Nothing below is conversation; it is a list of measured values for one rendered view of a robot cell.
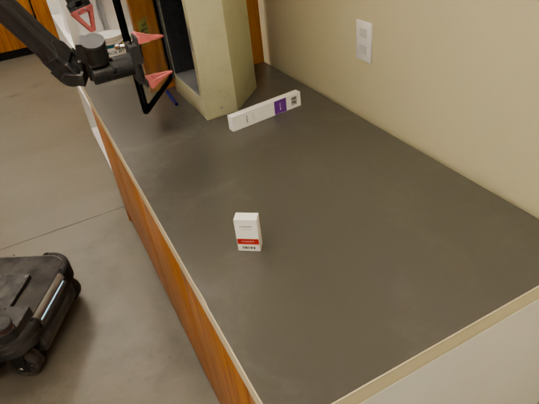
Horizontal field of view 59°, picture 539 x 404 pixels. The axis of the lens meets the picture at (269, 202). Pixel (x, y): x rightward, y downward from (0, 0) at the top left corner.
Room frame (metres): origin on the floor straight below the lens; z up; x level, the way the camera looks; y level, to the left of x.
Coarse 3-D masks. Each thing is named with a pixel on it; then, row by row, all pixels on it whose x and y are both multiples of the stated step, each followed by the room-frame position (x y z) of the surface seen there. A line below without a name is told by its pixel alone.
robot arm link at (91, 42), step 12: (84, 36) 1.21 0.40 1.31; (96, 36) 1.21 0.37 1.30; (84, 48) 1.17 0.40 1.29; (96, 48) 1.17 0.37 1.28; (84, 60) 1.20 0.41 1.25; (96, 60) 1.18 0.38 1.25; (108, 60) 1.21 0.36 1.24; (84, 72) 1.21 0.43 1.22; (72, 84) 1.20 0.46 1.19; (84, 84) 1.20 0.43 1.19
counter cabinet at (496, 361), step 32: (128, 192) 1.75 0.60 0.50; (160, 256) 1.32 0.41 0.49; (192, 320) 1.02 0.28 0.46; (512, 320) 0.56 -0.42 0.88; (224, 352) 0.71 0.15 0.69; (448, 352) 0.49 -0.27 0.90; (480, 352) 0.53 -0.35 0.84; (512, 352) 0.57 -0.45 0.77; (224, 384) 0.80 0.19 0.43; (416, 384) 0.47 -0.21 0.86; (448, 384) 0.50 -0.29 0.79; (480, 384) 0.54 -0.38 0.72; (512, 384) 0.59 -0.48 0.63
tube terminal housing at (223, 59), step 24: (192, 0) 1.45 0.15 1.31; (216, 0) 1.47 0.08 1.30; (240, 0) 1.61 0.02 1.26; (192, 24) 1.44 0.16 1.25; (216, 24) 1.47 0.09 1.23; (240, 24) 1.59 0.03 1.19; (168, 48) 1.71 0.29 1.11; (216, 48) 1.46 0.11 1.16; (240, 48) 1.57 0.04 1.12; (216, 72) 1.46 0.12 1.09; (240, 72) 1.54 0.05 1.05; (192, 96) 1.54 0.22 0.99; (216, 96) 1.45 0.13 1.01; (240, 96) 1.51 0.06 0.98
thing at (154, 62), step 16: (112, 0) 1.42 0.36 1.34; (128, 0) 1.51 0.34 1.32; (144, 0) 1.63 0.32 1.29; (128, 16) 1.48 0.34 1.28; (144, 16) 1.60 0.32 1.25; (128, 32) 1.45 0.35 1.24; (144, 32) 1.56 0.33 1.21; (144, 48) 1.53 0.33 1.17; (160, 48) 1.67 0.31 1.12; (144, 64) 1.50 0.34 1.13; (160, 64) 1.63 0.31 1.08; (144, 112) 1.42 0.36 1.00
